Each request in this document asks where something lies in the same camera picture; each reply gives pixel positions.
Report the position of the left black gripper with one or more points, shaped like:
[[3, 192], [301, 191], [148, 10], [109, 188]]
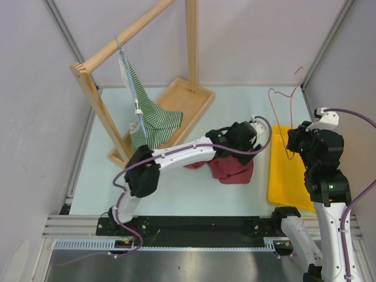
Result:
[[244, 158]]

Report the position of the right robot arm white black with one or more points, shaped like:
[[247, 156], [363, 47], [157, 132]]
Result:
[[329, 190]]

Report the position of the white cable duct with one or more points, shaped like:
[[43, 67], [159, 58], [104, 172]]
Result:
[[113, 245]]

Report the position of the yellow plastic tray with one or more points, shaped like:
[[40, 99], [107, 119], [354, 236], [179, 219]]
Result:
[[286, 174]]

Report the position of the green striped garment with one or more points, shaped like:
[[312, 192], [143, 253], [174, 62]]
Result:
[[160, 123]]

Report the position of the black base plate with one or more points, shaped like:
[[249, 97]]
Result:
[[194, 231]]

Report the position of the blue hanger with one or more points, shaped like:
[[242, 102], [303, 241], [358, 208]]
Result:
[[128, 82]]

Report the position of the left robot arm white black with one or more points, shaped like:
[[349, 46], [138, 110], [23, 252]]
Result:
[[143, 170]]

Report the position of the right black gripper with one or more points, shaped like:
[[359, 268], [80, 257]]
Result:
[[294, 134]]

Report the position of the red tank top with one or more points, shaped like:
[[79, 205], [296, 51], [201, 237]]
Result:
[[227, 170]]

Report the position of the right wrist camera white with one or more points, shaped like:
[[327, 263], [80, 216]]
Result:
[[326, 120]]

